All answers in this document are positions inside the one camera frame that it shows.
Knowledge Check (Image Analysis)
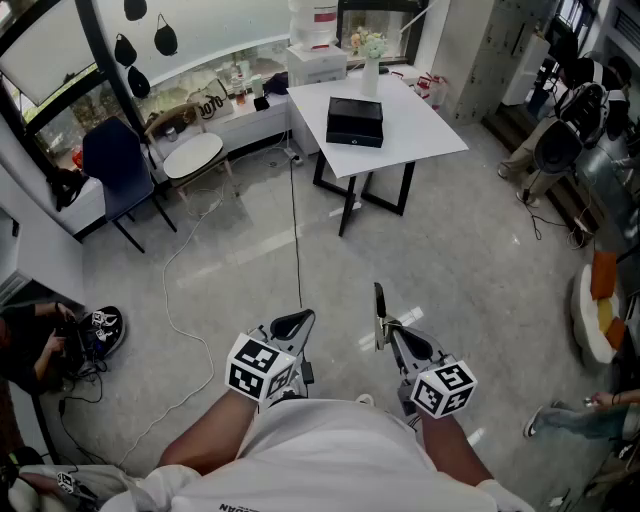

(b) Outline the white floor cable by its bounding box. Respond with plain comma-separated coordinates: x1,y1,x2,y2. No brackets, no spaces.
114,187,224,469

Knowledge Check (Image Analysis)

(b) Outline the black floor cable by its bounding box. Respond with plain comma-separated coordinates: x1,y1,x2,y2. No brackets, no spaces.
288,154,305,310

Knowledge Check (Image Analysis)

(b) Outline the white table with black legs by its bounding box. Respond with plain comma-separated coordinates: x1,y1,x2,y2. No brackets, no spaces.
286,69,470,238

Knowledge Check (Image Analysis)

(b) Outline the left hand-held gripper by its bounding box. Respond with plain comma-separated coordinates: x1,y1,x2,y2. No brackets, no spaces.
225,308,316,407

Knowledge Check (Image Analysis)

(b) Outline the wooden chair white seat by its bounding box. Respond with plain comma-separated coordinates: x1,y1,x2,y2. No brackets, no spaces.
143,102,235,201

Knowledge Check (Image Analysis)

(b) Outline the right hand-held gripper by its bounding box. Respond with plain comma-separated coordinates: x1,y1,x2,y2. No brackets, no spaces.
382,319,479,419

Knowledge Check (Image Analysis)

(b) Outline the white locker cabinet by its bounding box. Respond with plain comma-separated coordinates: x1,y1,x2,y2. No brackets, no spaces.
432,0,501,126

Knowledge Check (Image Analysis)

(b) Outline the white vase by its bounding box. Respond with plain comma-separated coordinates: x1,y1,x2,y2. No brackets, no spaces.
360,56,380,98

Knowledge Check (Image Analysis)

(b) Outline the black bag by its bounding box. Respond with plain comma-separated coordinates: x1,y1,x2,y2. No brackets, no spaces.
47,167,91,211

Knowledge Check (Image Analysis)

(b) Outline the person's white t-shirt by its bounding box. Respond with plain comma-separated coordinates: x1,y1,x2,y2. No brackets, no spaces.
99,397,536,512

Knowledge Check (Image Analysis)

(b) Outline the dark purple bag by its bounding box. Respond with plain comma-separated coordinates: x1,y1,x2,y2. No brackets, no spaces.
263,71,290,96

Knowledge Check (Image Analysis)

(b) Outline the pastel flower bouquet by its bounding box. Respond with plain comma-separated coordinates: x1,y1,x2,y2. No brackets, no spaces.
349,27,389,61

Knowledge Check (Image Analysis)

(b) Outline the beige tote bag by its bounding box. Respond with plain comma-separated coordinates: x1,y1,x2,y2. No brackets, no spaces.
192,77,235,121

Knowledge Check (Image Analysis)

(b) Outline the blue chair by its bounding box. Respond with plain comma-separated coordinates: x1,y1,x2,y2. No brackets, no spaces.
82,116,178,254

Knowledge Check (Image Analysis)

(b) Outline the black box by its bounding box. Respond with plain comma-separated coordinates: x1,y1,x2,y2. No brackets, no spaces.
325,96,385,149

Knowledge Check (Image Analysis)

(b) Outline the black tray with grippers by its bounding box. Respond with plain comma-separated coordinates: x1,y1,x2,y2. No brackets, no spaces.
78,305,126,361

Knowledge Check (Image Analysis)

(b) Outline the person's left forearm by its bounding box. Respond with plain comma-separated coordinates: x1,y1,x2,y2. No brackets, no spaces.
157,387,261,476

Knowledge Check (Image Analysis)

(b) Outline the white window bench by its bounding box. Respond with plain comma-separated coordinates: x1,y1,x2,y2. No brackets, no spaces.
59,92,301,239

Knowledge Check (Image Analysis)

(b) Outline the white and orange cushion seat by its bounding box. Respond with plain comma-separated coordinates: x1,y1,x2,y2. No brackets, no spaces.
570,249,629,369

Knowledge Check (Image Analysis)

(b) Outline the clear jug red handle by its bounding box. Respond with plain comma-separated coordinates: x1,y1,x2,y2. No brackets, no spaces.
410,73,434,101
429,74,447,111

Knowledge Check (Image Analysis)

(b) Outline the person's right forearm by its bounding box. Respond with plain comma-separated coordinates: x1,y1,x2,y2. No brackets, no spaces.
422,412,494,486

